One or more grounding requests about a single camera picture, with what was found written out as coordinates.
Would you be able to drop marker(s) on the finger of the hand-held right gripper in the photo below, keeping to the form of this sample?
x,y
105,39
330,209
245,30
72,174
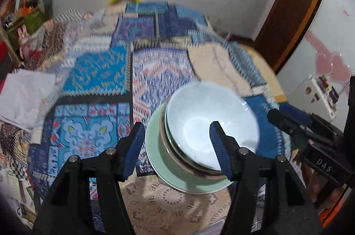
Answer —
x,y
296,113
283,121

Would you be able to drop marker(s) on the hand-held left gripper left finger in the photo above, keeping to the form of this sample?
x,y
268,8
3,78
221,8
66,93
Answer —
x,y
133,151

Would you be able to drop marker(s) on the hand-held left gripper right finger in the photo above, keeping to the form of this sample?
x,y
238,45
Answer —
x,y
220,151

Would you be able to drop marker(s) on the light green plate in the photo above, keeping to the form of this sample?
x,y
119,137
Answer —
x,y
155,151

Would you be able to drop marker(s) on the pink bowl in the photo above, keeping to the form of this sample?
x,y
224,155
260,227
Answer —
x,y
162,138

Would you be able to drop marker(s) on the light green bowl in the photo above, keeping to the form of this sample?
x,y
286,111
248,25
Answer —
x,y
168,135

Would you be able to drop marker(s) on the white bowl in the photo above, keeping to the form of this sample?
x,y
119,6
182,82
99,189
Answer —
x,y
194,113

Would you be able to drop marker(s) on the white refrigerator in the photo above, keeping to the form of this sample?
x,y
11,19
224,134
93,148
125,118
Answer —
x,y
307,101

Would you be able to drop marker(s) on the person's orange clothing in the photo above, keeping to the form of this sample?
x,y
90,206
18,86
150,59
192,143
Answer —
x,y
332,212

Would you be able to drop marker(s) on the patchwork patterned blanket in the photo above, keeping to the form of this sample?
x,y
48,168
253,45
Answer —
x,y
97,71

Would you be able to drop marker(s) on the white paper sheet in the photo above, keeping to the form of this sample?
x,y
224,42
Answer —
x,y
22,96

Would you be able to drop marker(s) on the pink bunny toy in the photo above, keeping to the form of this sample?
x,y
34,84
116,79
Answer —
x,y
23,35

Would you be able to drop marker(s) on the red box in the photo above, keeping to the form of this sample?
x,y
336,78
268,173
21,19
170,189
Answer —
x,y
3,54

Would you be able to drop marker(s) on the green cardboard box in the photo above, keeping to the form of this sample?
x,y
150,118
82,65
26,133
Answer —
x,y
30,21

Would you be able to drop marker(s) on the pile of assorted boxes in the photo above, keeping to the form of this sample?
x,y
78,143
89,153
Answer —
x,y
14,2

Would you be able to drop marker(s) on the pink heart wall sticker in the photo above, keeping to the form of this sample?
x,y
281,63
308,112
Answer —
x,y
332,65

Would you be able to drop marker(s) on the wooden door frame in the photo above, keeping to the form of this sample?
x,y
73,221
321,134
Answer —
x,y
294,10

